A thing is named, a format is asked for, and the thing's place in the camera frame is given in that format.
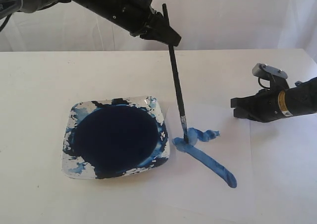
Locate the white dish with blue paint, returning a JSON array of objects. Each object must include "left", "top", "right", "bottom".
[{"left": 61, "top": 96, "right": 170, "bottom": 179}]

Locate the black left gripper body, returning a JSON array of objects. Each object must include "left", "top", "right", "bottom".
[{"left": 108, "top": 0, "right": 163, "bottom": 37}]

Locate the white backdrop cloth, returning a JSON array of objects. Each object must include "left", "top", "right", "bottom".
[{"left": 0, "top": 0, "right": 317, "bottom": 56}]

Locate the white paper sheet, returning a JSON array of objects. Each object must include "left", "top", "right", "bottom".
[{"left": 144, "top": 104, "right": 253, "bottom": 212}]

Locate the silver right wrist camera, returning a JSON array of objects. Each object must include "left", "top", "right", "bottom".
[{"left": 252, "top": 63, "right": 289, "bottom": 90}]

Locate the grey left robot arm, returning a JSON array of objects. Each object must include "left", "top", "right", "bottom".
[{"left": 0, "top": 0, "right": 181, "bottom": 47}]

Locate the black paintbrush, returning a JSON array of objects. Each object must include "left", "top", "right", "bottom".
[{"left": 161, "top": 3, "right": 190, "bottom": 143}]

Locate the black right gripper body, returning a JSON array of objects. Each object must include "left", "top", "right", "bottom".
[{"left": 250, "top": 88, "right": 296, "bottom": 122}]

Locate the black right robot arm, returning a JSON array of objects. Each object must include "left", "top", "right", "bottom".
[{"left": 230, "top": 78, "right": 317, "bottom": 123}]

